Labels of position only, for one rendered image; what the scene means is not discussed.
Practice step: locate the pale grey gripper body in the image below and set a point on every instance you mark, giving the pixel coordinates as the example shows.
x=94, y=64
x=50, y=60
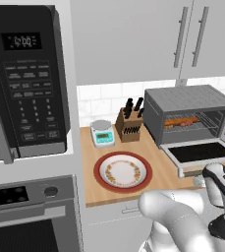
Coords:
x=200, y=181

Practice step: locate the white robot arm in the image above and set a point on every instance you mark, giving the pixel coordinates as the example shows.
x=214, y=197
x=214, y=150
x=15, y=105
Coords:
x=179, y=220

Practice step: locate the toaster oven glass door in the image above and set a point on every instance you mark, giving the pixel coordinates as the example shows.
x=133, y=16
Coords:
x=200, y=152

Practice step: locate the red kebab skewer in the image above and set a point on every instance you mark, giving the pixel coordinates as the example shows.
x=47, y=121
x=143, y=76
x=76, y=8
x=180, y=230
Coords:
x=186, y=124

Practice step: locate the orange baguette bread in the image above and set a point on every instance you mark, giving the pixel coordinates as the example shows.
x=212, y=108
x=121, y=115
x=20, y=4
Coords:
x=179, y=121

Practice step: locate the grey toaster oven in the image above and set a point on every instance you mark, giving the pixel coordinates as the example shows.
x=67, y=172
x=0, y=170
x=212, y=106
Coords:
x=182, y=101

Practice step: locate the narrow white cupboard door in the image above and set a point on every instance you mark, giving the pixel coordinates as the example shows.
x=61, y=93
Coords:
x=220, y=36

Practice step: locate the dark oven knob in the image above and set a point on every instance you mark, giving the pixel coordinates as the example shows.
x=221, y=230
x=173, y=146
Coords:
x=50, y=191

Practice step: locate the wide white cupboard door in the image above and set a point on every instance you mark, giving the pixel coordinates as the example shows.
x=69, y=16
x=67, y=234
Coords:
x=127, y=39

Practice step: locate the stainless steel oven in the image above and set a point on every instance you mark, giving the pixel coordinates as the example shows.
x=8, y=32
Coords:
x=35, y=223

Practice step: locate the black microwave oven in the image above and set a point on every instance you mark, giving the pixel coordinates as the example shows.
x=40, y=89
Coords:
x=35, y=98

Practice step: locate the red rimmed patterned plate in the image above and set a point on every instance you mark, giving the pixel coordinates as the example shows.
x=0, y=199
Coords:
x=123, y=171

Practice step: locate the wooden knife block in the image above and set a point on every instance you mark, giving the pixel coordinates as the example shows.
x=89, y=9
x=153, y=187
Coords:
x=129, y=129

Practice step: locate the white drawer front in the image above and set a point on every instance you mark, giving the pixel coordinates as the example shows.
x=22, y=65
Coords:
x=114, y=215

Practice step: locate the white and teal kitchen scale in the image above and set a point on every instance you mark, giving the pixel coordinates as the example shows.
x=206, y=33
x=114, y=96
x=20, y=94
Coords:
x=102, y=134

